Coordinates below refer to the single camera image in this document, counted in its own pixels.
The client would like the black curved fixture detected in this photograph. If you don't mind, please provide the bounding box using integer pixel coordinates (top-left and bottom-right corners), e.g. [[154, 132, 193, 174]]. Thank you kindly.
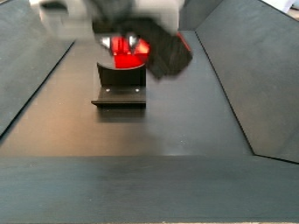
[[90, 64, 145, 107]]

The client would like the red shape-sorter block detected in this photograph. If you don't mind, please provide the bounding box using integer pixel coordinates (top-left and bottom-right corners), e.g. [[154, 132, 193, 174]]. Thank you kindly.
[[110, 33, 192, 73]]

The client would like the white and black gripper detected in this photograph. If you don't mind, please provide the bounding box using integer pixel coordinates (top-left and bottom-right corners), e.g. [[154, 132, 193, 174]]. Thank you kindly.
[[28, 0, 192, 79]]

